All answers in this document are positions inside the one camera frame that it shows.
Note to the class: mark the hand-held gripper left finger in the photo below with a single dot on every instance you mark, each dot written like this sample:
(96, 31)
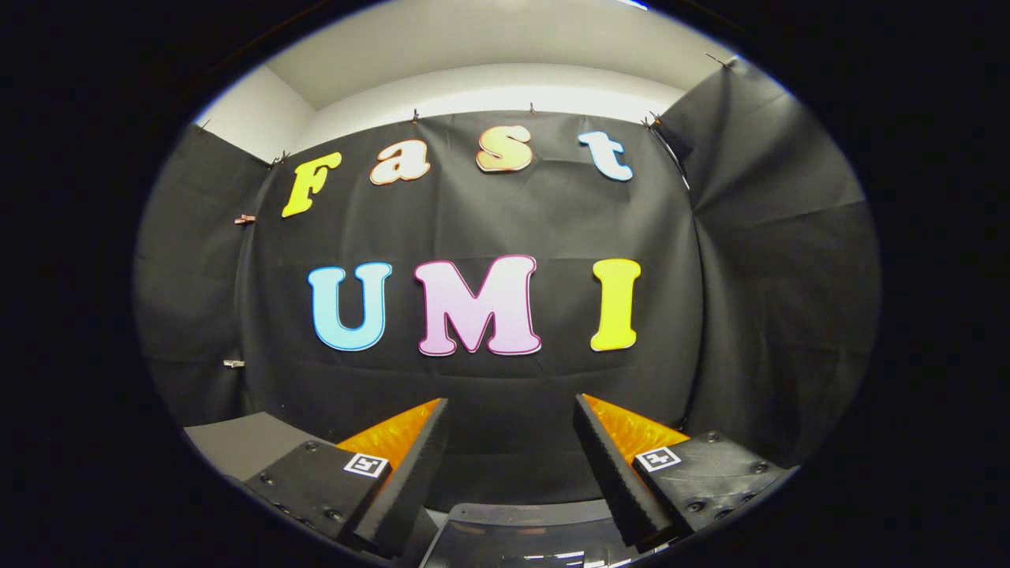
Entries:
(406, 489)

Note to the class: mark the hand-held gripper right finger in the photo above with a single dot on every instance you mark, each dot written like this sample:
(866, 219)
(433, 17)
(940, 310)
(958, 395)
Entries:
(611, 485)

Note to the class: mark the dark washing machine lid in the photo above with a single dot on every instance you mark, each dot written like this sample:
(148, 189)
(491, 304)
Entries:
(513, 528)

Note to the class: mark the black backdrop cloth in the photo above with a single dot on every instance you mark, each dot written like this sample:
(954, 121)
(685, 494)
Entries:
(513, 213)

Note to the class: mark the row of dark cloth clips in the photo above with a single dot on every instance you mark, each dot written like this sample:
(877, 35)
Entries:
(414, 117)

